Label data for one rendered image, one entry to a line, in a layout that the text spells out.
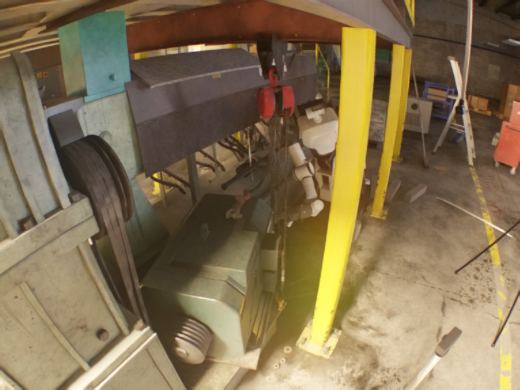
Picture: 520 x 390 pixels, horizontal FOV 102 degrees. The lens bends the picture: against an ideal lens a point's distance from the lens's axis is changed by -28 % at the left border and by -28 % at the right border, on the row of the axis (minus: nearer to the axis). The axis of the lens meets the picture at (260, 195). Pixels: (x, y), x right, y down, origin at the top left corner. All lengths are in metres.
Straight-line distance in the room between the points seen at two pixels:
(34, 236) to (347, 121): 0.97
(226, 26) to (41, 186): 1.15
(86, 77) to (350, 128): 1.06
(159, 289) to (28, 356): 0.55
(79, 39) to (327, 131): 1.46
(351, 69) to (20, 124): 0.94
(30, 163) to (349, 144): 0.96
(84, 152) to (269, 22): 0.98
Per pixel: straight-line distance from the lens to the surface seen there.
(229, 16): 1.51
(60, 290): 0.80
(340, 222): 1.21
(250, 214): 1.43
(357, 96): 1.01
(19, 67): 0.70
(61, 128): 1.16
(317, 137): 1.88
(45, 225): 0.68
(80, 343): 0.93
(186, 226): 1.39
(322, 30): 1.29
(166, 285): 1.12
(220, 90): 1.83
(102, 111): 1.33
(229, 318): 1.10
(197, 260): 1.14
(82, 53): 1.30
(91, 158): 0.76
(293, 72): 2.74
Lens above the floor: 1.62
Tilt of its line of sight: 30 degrees down
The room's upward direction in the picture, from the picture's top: 2 degrees counter-clockwise
